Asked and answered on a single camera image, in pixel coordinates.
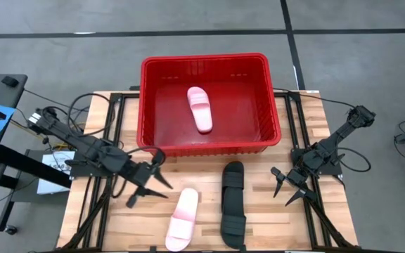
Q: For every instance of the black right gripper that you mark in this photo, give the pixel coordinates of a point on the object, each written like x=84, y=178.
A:
x=301, y=175

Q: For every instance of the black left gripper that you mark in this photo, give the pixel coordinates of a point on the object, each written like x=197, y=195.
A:
x=137, y=173

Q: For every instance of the pink foam slide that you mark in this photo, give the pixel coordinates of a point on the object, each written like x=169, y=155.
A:
x=199, y=109
x=183, y=221

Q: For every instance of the red plastic bin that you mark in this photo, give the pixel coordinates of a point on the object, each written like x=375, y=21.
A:
x=244, y=116

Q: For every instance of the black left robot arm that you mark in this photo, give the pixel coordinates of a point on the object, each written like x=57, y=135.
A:
x=83, y=144

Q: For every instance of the white printed paper sheet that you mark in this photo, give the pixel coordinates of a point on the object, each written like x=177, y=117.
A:
x=48, y=182

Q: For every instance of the black caster wheel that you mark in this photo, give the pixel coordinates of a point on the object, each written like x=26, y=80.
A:
x=11, y=230

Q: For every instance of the small black desk object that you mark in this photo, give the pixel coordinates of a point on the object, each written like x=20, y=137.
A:
x=10, y=81

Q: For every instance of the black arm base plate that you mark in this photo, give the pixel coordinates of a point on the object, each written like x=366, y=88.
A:
x=83, y=170
x=332, y=168

